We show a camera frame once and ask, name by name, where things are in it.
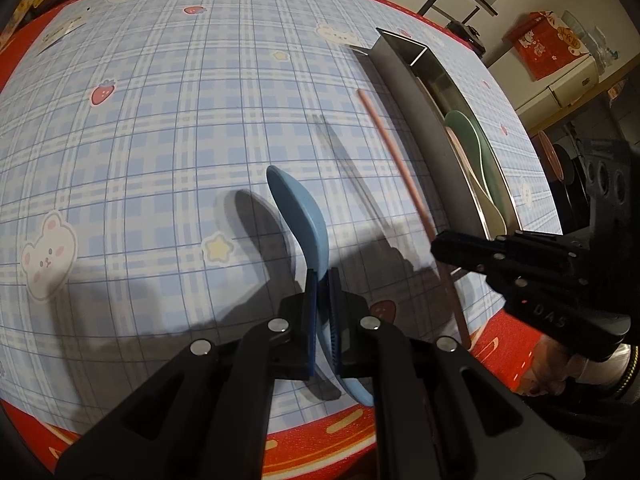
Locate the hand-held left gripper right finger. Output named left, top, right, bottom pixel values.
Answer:
left=326, top=268, right=586, bottom=480

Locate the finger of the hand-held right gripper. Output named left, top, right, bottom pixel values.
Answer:
left=431, top=229, right=592, bottom=282
left=486, top=265, right=629, bottom=362

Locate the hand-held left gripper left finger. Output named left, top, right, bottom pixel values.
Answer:
left=54, top=269, right=319, bottom=480

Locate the beige spoon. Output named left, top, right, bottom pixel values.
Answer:
left=467, top=160, right=507, bottom=239

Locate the blue spoon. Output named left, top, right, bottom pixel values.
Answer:
left=265, top=164, right=374, bottom=407

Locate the green spoon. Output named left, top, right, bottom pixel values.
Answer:
left=444, top=109, right=512, bottom=228

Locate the stainless steel utensil tray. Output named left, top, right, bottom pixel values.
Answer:
left=345, top=26, right=522, bottom=283

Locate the pink chopstick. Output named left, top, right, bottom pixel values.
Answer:
left=356, top=88, right=472, bottom=351

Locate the person's right forearm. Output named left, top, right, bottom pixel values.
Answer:
left=612, top=344, right=640, bottom=407

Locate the person's right hand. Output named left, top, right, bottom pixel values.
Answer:
left=521, top=336, right=622, bottom=399

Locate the pink round basin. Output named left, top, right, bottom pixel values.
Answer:
left=531, top=129, right=564, bottom=184

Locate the white cabinet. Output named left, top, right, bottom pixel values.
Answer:
left=514, top=57, right=602, bottom=117

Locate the clear glass jar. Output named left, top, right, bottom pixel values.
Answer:
left=560, top=9, right=619, bottom=69

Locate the blue plaid tablecloth red border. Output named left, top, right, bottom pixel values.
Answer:
left=0, top=0, right=564, bottom=480

